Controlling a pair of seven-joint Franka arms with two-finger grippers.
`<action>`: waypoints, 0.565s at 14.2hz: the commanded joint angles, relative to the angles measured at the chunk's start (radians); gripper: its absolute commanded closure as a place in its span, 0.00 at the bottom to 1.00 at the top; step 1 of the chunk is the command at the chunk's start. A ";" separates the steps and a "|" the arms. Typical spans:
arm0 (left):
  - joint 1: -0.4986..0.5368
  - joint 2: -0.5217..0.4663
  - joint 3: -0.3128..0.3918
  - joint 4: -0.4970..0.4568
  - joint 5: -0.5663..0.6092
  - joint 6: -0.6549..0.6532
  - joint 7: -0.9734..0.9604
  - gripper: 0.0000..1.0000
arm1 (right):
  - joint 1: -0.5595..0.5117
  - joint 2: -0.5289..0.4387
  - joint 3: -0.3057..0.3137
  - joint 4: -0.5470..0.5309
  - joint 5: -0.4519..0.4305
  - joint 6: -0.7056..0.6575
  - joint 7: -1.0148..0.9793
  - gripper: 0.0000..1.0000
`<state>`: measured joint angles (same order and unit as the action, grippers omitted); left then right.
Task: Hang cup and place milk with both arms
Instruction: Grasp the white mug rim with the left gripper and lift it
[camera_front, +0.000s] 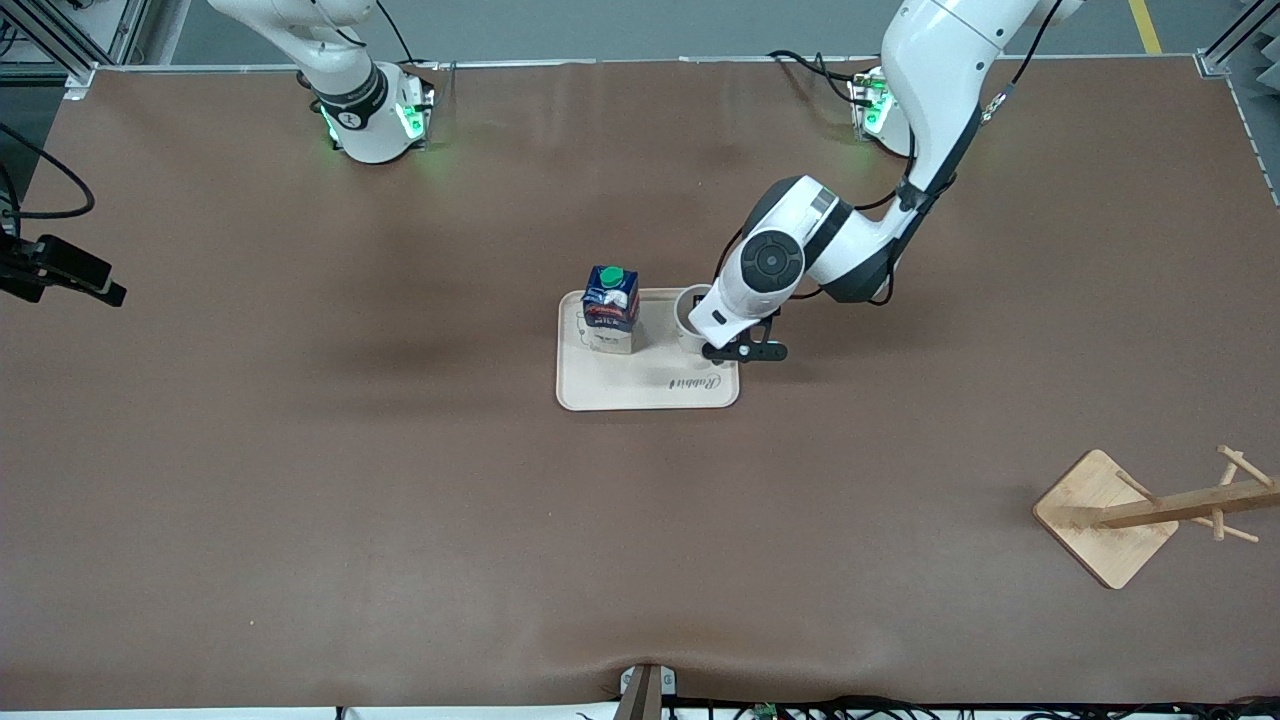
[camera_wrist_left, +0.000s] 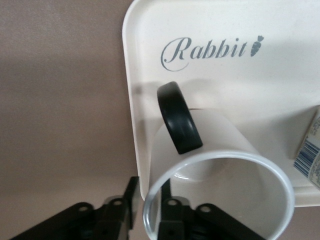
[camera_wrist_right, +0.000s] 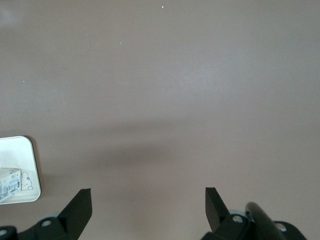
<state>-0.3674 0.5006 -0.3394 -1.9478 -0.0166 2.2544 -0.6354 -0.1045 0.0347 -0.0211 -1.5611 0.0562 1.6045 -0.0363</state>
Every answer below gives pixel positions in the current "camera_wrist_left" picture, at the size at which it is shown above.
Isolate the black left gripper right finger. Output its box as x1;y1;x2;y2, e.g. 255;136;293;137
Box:
159;179;261;240

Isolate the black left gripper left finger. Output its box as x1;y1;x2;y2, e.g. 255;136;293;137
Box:
9;176;140;240

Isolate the white mug with black handle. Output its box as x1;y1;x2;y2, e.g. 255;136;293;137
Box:
142;81;296;240

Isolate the blue Pascual milk carton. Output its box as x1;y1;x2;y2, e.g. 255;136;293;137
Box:
292;104;320;192

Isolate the white Rabbit print tray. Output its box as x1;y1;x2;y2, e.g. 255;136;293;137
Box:
121;0;320;208

